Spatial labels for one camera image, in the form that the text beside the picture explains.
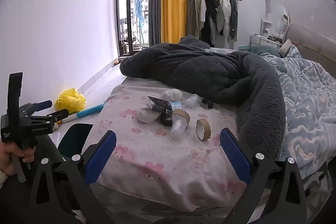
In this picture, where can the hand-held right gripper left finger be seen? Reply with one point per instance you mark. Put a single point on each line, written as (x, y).
(101, 155)

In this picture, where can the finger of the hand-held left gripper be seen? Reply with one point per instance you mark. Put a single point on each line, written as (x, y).
(44, 104)
(59, 114)

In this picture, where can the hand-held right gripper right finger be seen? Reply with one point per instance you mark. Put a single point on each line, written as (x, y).
(235, 158)

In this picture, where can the cardboard tape core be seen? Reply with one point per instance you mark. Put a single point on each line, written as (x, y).
(208, 130)
(185, 114)

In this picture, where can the clear bubble wrap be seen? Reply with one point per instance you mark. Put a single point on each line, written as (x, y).
(177, 131)

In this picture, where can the clear plastic wrapper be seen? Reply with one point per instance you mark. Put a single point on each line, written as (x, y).
(193, 101)

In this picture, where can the black tape roll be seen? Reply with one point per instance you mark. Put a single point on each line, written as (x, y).
(165, 121)

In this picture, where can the black dotted packet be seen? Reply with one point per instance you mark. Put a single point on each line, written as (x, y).
(160, 103)

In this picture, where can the small blue tissue packet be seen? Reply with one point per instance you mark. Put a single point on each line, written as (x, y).
(176, 104)

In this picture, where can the round white paper ball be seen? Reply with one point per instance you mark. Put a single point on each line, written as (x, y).
(172, 95)

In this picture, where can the person's left hand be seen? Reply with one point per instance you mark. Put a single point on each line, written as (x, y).
(6, 158)

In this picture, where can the small toy figures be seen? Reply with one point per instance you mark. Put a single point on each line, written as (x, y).
(57, 124)

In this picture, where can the yellow plastic bag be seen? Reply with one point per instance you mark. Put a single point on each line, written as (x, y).
(69, 100)

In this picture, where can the blue plush back scratcher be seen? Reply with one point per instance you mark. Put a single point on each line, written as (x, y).
(90, 109)

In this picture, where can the small black object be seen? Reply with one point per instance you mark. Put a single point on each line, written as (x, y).
(208, 103)

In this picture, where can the pink printed blanket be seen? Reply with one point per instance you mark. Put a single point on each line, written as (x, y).
(162, 161)

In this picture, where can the blue wave-pattern quilt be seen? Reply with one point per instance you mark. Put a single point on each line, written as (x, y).
(309, 98)

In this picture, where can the dark grey fleece blanket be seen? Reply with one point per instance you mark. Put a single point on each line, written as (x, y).
(197, 69)

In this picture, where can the dark teal pillow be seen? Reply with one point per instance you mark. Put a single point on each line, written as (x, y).
(265, 50)

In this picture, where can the white vanity dresser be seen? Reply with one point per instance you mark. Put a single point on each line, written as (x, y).
(262, 41)

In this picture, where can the small beige pillow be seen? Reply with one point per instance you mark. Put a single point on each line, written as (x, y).
(285, 47)

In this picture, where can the brown sliding glass door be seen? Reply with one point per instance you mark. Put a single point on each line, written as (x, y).
(122, 3)

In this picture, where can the blue hanging garment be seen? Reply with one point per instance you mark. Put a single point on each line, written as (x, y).
(138, 6)

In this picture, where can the white desktop organiser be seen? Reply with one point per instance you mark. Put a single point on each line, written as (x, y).
(265, 27)

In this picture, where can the dark grey hanging vest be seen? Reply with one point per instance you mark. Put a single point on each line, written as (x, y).
(233, 19)

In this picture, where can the beige padded headboard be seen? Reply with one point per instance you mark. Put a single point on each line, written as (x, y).
(315, 43)

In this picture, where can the round vanity mirror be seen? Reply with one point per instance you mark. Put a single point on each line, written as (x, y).
(282, 19)

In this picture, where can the black hanging garment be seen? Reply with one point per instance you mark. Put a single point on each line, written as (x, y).
(210, 11)

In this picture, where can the beige hanging coat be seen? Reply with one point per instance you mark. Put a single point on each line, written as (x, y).
(195, 14)

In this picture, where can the white hanging jacket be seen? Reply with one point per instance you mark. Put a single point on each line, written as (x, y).
(223, 3)

